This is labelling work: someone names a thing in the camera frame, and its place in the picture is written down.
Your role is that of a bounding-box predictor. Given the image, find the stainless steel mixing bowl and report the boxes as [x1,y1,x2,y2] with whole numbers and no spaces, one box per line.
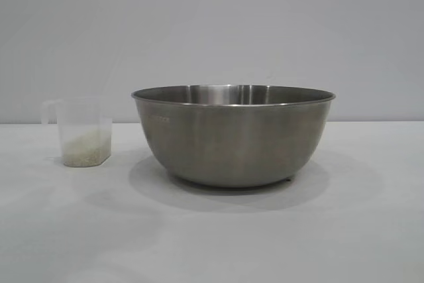
[131,84,336,188]

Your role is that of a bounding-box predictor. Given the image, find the clear plastic measuring cup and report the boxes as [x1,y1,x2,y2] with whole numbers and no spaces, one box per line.
[41,96,112,167]

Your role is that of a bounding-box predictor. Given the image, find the white rice grains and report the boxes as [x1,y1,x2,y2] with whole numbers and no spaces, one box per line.
[62,130,111,167]

